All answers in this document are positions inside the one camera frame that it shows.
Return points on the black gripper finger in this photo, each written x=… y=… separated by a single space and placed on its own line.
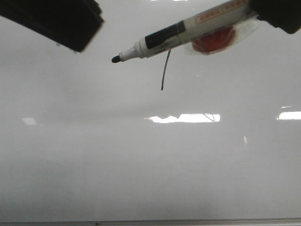
x=283 y=14
x=71 y=23

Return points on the white black whiteboard marker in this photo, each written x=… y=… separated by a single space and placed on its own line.
x=184 y=31

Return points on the white glossy whiteboard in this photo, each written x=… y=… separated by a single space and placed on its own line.
x=185 y=137

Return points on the grey aluminium whiteboard frame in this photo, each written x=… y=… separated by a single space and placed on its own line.
x=180 y=222

